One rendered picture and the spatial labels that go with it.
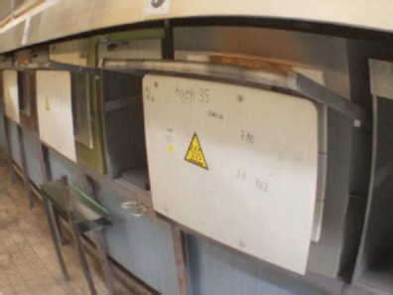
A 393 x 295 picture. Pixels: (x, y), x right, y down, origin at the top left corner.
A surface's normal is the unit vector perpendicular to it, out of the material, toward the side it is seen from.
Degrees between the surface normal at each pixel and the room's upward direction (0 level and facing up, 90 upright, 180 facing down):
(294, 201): 90
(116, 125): 90
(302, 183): 90
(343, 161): 90
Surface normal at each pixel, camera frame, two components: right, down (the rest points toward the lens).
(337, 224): -0.79, 0.22
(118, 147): 0.62, 0.19
